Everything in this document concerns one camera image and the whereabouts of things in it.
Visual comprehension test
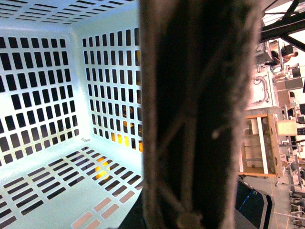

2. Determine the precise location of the brown basket handle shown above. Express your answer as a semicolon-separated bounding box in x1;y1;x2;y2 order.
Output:
139;0;261;229

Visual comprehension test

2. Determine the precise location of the light blue plastic basket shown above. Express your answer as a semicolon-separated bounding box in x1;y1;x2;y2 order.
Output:
0;0;143;229

